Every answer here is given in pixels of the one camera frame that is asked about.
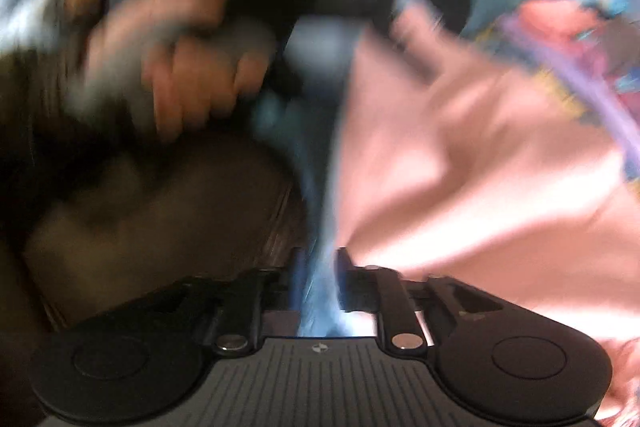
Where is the person's left hand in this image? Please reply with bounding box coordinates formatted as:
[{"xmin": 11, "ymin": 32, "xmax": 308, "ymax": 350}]
[{"xmin": 82, "ymin": 0, "xmax": 273, "ymax": 142}]

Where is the blue pink fringed scarf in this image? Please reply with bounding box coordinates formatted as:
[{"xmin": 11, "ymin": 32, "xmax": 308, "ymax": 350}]
[{"xmin": 250, "ymin": 0, "xmax": 640, "ymax": 423}]

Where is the person's brown clothing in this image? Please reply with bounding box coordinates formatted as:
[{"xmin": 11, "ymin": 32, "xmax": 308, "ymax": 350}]
[{"xmin": 0, "ymin": 47, "xmax": 311, "ymax": 358}]

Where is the coral folded garment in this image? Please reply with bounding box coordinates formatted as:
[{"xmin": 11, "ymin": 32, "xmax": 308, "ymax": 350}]
[{"xmin": 510, "ymin": 0, "xmax": 601, "ymax": 52}]

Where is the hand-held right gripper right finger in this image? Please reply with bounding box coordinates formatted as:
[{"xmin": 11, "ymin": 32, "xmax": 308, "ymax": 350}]
[{"xmin": 334, "ymin": 247, "xmax": 503, "ymax": 353}]

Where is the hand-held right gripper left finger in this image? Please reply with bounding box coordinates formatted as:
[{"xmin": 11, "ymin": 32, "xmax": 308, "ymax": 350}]
[{"xmin": 145, "ymin": 247, "xmax": 306, "ymax": 355}]

